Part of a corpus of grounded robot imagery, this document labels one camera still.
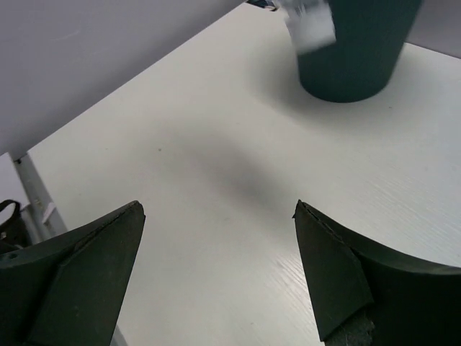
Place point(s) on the left blue table label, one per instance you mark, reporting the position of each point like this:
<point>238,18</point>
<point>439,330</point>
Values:
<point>264,4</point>

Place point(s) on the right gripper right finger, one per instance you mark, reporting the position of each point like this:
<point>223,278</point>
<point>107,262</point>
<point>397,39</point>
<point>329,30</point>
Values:
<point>365,293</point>

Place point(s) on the dark green plastic bin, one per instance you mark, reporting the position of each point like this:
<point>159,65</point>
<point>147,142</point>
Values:
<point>369,38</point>

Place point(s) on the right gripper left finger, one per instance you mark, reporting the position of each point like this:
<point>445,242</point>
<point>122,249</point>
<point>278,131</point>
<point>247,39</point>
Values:
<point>69,289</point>

